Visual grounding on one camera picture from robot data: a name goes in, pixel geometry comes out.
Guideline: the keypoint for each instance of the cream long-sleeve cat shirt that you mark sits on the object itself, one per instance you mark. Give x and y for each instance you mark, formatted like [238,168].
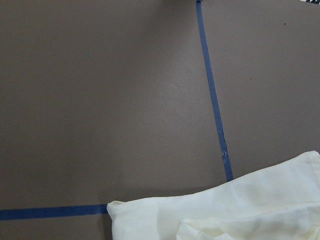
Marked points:
[293,182]

